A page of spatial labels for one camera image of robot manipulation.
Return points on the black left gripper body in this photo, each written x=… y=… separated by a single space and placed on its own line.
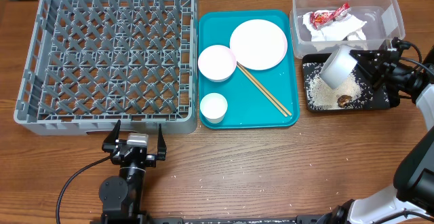
x=149 y=161

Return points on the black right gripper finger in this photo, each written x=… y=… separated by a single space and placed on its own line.
x=372 y=74
x=372 y=55

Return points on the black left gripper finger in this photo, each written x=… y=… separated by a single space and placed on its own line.
x=109 y=144
x=161 y=146

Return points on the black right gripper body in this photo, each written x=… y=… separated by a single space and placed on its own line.
x=380 y=65

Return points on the grey small bowl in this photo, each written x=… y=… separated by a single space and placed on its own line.
x=338 y=67

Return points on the brown food scrap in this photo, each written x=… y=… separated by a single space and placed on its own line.
x=344 y=101

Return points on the white rice pile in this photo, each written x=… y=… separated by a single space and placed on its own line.
x=321 y=96

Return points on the white plastic cup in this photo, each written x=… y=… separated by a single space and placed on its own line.
x=213 y=107

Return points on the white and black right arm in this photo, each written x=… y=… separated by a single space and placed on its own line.
x=411 y=193

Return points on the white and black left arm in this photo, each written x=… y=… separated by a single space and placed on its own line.
x=121 y=195

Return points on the clear plastic waste bin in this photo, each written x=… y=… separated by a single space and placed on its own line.
x=383 y=17

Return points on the black rectangular tray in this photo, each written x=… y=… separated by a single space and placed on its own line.
x=369 y=99

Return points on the crumpled white paper napkin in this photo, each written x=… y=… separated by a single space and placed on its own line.
x=349 y=28

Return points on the red snack wrapper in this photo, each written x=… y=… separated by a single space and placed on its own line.
x=319 y=19

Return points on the grey plastic dish rack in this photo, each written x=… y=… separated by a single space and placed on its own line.
x=93 y=63

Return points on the white shallow bowl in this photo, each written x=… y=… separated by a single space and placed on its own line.
x=217 y=63

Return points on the lower wooden chopstick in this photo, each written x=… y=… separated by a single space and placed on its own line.
x=261 y=91

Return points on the wooden chopstick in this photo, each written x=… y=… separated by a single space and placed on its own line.
x=268 y=91
x=261 y=91

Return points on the upper wooden chopstick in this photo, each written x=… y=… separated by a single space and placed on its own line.
x=268 y=91

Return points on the large white round plate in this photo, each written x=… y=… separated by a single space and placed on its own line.
x=258 y=44

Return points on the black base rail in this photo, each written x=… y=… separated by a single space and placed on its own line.
x=300 y=219

